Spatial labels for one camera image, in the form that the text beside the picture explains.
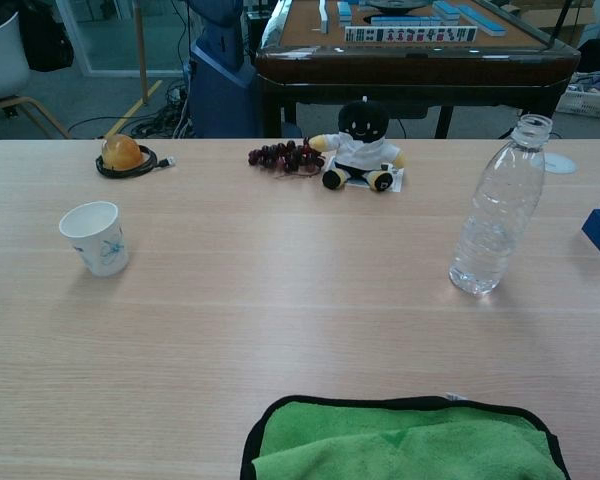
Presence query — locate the clear plastic bottle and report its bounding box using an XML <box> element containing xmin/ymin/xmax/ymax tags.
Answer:
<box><xmin>448</xmin><ymin>113</ymin><xmax>553</xmax><ymax>296</ymax></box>

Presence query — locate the white printed paper cup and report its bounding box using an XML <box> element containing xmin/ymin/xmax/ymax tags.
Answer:
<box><xmin>58</xmin><ymin>200</ymin><xmax>131</xmax><ymax>278</ymax></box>

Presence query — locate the purple grape bunch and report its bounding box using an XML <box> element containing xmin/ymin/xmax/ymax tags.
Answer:
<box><xmin>247</xmin><ymin>137</ymin><xmax>327</xmax><ymax>179</ymax></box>

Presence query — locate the black-headed plush doll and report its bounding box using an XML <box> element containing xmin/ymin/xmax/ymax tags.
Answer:
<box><xmin>307</xmin><ymin>95</ymin><xmax>409</xmax><ymax>193</ymax></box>

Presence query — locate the blue machine base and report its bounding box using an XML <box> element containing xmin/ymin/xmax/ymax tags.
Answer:
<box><xmin>187</xmin><ymin>0</ymin><xmax>261</xmax><ymax>139</ymax></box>

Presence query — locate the orange translucent ball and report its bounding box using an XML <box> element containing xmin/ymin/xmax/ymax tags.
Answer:
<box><xmin>101</xmin><ymin>134</ymin><xmax>144</xmax><ymax>170</ymax></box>

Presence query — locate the brown mahjong table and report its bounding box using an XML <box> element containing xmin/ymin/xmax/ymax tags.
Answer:
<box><xmin>254</xmin><ymin>0</ymin><xmax>582</xmax><ymax>140</ymax></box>

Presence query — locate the green cloth with black trim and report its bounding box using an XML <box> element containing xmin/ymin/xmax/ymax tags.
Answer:
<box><xmin>240</xmin><ymin>392</ymin><xmax>572</xmax><ymax>480</ymax></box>

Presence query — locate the mahjong tile row showing faces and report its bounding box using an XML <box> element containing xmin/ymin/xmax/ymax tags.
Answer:
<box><xmin>344</xmin><ymin>25</ymin><xmax>479</xmax><ymax>44</ymax></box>

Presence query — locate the wooden pole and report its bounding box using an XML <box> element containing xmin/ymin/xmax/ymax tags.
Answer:
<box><xmin>133</xmin><ymin>0</ymin><xmax>150</xmax><ymax>106</ymax></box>

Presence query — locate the white round lid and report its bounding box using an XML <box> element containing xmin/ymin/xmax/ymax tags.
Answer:
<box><xmin>543</xmin><ymin>152</ymin><xmax>577</xmax><ymax>175</ymax></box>

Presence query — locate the white plastic basket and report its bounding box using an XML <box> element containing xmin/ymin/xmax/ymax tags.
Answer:
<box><xmin>554</xmin><ymin>74</ymin><xmax>600</xmax><ymax>120</ymax></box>

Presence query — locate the black hanging bag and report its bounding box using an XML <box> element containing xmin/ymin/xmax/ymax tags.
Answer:
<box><xmin>18</xmin><ymin>0</ymin><xmax>75</xmax><ymax>72</ymax></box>

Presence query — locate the black tripod stand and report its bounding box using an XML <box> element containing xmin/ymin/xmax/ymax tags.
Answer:
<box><xmin>544</xmin><ymin>0</ymin><xmax>574</xmax><ymax>51</ymax></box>

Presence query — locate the white chair with wooden legs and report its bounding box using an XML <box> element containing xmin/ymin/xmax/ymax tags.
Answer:
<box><xmin>0</xmin><ymin>10</ymin><xmax>74</xmax><ymax>144</ymax></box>

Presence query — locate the black coiled usb cable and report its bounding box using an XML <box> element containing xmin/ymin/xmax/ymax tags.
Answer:
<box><xmin>95</xmin><ymin>143</ymin><xmax>177</xmax><ymax>179</ymax></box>

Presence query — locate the black floor cable bundle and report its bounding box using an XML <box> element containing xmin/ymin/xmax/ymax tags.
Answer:
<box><xmin>124</xmin><ymin>82</ymin><xmax>196</xmax><ymax>139</ymax></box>

